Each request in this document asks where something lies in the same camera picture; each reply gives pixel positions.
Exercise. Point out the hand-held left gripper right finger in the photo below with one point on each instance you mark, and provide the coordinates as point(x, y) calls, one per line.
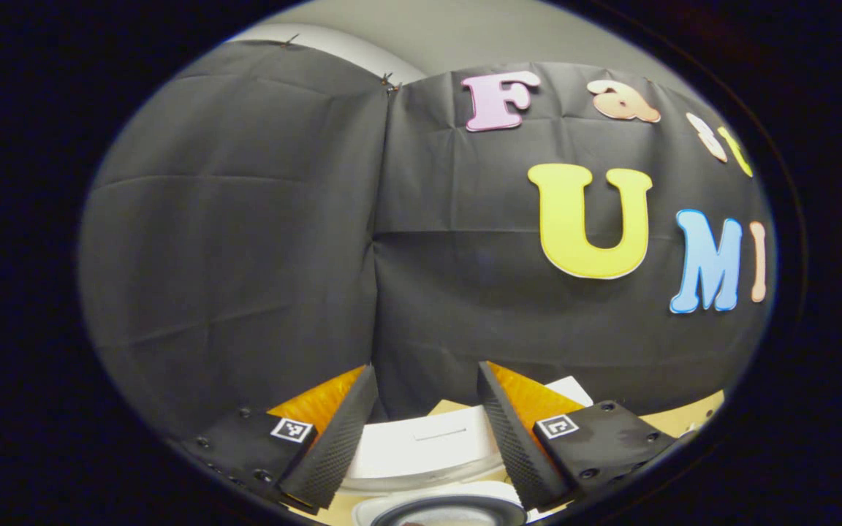
point(516, 446)

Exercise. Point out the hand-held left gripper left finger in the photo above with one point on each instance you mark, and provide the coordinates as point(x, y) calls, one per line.
point(340, 446)

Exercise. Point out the white rice cooker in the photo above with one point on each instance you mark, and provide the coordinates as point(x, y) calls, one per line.
point(421, 449)

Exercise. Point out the black backdrop cloth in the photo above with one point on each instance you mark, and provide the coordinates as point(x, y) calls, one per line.
point(245, 219)

